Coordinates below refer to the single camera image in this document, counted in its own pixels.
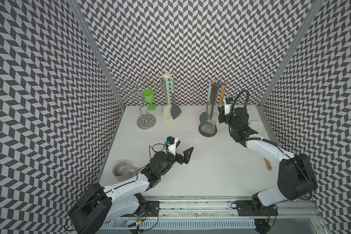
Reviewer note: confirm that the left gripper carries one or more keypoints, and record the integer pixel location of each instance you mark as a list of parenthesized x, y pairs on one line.
[(180, 160)]

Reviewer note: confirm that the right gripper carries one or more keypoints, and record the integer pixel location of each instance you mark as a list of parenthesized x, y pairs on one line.
[(221, 111)]

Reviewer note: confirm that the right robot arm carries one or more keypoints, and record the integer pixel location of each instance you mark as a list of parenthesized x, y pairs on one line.
[(295, 177)]

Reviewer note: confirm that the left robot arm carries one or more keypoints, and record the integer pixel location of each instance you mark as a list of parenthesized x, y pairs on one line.
[(101, 204)]

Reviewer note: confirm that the dark grey utensil rack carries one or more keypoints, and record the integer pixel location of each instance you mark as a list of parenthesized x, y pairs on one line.
[(219, 90)]

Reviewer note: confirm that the cream utensil rack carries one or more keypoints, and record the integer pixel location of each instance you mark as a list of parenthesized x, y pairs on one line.
[(169, 121)]

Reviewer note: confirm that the green plastic goblet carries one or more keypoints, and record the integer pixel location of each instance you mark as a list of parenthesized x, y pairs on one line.
[(148, 95)]

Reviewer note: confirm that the pink ceramic mug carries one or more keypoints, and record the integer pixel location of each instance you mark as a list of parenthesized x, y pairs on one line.
[(123, 171)]

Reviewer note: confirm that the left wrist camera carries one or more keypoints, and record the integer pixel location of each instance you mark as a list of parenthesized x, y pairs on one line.
[(170, 145)]

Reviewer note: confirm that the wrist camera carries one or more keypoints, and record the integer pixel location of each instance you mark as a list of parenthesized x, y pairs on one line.
[(227, 105), (170, 145)]

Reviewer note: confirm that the grey spatula mint handle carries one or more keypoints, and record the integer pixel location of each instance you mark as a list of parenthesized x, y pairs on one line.
[(175, 110), (204, 116)]

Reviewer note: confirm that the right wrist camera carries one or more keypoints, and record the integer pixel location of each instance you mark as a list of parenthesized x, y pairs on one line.
[(227, 105)]

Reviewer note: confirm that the chrome wire mug tree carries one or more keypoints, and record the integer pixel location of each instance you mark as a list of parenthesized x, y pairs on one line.
[(145, 121)]

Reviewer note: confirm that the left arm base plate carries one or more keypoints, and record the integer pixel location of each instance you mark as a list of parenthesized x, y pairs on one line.
[(149, 209)]

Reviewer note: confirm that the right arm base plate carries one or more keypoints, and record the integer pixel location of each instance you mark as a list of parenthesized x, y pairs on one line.
[(254, 208)]

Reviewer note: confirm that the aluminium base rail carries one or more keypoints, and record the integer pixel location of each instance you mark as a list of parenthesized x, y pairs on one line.
[(191, 215)]

